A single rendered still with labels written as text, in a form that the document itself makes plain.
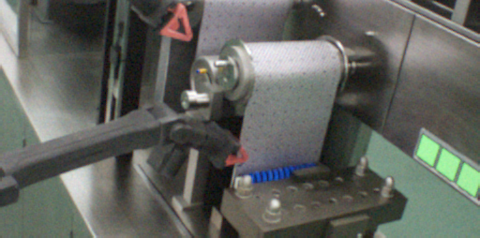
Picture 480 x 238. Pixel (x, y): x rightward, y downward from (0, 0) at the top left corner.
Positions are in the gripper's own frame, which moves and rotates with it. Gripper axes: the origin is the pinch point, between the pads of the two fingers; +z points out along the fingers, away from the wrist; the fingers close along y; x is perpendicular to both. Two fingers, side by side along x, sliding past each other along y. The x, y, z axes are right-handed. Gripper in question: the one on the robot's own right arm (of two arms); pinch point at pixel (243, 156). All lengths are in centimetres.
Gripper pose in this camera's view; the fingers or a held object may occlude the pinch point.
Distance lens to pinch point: 143.3
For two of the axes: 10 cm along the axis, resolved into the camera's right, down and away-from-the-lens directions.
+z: 6.7, 3.7, 6.5
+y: 4.9, 4.3, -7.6
